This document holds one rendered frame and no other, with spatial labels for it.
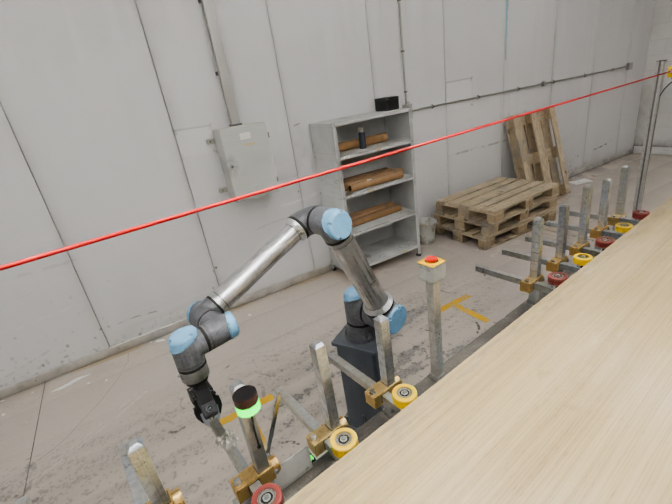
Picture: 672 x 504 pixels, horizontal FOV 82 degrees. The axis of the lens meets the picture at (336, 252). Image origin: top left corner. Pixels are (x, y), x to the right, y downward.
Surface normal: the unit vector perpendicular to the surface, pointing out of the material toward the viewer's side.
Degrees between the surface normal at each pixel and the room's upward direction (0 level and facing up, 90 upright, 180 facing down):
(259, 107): 90
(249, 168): 90
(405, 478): 0
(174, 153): 90
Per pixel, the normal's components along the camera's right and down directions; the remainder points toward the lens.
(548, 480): -0.14, -0.91
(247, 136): 0.51, 0.26
